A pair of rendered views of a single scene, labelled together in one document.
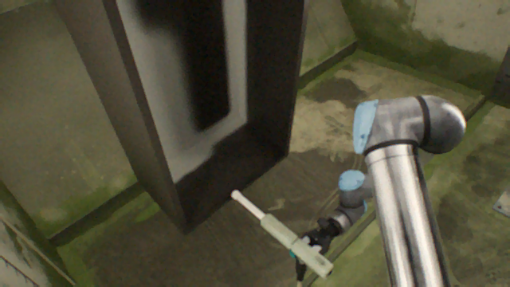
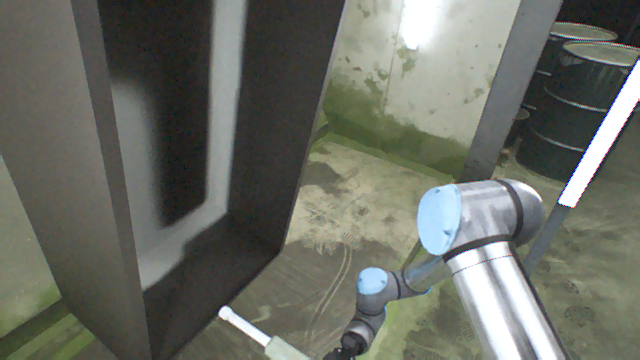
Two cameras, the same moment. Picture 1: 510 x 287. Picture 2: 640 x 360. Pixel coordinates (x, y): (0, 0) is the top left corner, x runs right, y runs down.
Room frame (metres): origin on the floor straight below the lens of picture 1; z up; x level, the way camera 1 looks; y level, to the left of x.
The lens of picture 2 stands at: (0.21, 0.15, 1.50)
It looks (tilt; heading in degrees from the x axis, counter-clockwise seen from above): 35 degrees down; 337
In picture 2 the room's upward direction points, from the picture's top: 3 degrees clockwise
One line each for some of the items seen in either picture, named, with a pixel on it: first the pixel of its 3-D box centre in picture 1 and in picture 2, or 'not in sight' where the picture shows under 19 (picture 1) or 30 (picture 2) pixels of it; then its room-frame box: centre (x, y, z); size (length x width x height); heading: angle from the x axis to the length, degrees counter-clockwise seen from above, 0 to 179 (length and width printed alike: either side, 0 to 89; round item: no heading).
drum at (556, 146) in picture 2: not in sight; (580, 114); (1.77, -2.58, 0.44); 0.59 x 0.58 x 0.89; 140
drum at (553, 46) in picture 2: not in sight; (549, 83); (2.32, -2.93, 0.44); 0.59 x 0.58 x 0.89; 26
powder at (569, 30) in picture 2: not in sight; (573, 32); (2.32, -2.93, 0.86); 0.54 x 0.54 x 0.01
